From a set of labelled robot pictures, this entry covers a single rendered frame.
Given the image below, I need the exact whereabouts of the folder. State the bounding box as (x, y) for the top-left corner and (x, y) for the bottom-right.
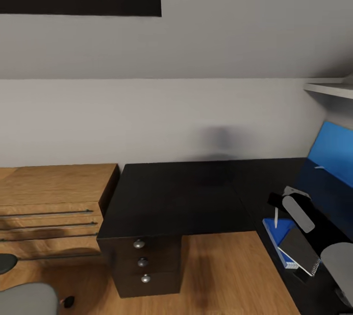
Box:
(263, 218), (328, 270)

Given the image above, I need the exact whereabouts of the notebook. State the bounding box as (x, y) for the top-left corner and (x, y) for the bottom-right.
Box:
(278, 224), (321, 276)

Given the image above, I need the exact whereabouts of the swivel chair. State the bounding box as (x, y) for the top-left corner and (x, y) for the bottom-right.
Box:
(0, 252), (74, 315)

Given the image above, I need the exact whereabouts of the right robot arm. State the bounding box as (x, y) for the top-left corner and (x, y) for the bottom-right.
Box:
(268, 186), (353, 307)

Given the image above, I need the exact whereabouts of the mouse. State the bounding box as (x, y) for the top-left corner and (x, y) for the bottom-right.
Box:
(334, 285), (352, 307)

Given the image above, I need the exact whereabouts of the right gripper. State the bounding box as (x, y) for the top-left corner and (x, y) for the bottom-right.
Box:
(268, 193), (286, 216)

